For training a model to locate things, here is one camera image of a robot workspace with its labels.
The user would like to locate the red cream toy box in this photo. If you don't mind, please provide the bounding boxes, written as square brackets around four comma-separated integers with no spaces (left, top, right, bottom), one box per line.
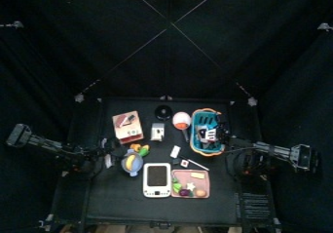
[112,110,146,145]

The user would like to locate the orange white toy ladle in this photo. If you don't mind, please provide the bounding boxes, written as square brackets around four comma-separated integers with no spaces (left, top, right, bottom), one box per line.
[172,111,194,143]

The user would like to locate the small white block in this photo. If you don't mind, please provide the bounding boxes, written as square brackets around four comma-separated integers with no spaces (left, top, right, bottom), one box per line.
[170,144,183,159]

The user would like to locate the black round lid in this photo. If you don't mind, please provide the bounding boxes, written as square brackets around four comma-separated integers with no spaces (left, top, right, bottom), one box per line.
[154,104,175,121]

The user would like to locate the pink toy tray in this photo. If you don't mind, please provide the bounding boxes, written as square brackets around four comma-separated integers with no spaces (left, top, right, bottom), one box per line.
[171,169,212,200]

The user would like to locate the thin white stick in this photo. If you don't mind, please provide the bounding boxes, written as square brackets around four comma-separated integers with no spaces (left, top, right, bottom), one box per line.
[187,158,211,172]

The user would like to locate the yellow toy banana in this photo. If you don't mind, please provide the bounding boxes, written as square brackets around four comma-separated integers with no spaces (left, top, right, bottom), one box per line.
[126,154,138,171]

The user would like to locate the grey blue toy bowl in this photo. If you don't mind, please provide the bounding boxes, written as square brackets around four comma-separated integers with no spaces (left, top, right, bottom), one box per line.
[120,148,144,177]

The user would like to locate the small white toy appliance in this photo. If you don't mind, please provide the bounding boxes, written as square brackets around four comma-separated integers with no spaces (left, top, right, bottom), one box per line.
[150,122,167,142]

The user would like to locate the white black striped toy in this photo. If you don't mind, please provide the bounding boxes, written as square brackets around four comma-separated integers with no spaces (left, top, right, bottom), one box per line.
[196,127,219,143]

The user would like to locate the green toy vegetable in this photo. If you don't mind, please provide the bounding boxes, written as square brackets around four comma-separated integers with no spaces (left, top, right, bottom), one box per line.
[172,177,184,194]

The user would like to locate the yellow green toy corn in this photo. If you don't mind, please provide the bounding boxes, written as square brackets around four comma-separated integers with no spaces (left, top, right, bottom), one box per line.
[139,144,151,158]

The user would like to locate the white toy tablet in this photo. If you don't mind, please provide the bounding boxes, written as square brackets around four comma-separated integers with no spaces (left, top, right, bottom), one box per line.
[142,162,174,199]

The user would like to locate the teal basket orange rim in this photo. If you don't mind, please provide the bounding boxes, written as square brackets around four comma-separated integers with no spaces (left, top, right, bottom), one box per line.
[190,107,227,157]

